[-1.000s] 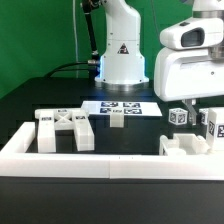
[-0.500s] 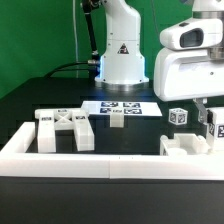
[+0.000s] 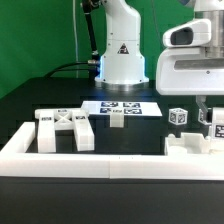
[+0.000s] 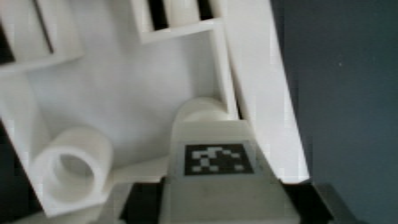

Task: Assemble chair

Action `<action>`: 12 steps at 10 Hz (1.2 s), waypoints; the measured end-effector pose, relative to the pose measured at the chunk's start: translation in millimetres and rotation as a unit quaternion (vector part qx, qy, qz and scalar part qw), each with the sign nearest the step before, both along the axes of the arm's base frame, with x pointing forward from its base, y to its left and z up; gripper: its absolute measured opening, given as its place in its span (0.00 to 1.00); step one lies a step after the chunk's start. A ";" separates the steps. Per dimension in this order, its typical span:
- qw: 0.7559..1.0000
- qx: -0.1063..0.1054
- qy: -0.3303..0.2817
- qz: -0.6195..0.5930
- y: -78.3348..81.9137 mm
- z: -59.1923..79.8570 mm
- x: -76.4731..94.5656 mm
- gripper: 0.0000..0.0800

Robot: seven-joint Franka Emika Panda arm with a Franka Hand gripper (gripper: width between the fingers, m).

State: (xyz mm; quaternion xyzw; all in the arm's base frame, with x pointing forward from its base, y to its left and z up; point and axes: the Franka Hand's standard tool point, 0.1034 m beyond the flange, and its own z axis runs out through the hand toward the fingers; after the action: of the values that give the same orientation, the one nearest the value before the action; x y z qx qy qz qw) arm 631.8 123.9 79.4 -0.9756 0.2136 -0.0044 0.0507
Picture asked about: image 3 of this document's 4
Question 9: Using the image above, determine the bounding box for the white U-shaped fence frame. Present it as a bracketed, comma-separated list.
[0, 122, 224, 180]

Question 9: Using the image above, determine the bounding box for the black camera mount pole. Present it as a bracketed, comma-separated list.
[81, 0, 100, 60]

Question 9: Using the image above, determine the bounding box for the left white tagged cube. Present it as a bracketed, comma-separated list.
[168, 108, 188, 125]

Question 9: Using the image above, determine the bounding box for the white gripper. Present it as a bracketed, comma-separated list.
[156, 19, 224, 118]

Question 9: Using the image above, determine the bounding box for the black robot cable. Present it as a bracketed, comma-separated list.
[44, 61, 100, 79]

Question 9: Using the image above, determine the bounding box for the white chair back part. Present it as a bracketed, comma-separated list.
[35, 108, 95, 153]

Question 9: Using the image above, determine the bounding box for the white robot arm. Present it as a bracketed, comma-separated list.
[95, 0, 224, 113]

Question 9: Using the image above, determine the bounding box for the thin white cable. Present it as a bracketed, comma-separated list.
[72, 0, 80, 79]

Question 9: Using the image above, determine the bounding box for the white chair seat part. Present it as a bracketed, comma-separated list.
[164, 132, 224, 157]

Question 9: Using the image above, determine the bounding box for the white tagged cube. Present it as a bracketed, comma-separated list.
[198, 108, 212, 125]
[168, 108, 188, 125]

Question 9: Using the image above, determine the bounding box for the right white tagged cube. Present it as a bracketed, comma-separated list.
[198, 108, 212, 125]

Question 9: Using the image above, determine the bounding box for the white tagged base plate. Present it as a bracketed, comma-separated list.
[81, 101, 162, 117]

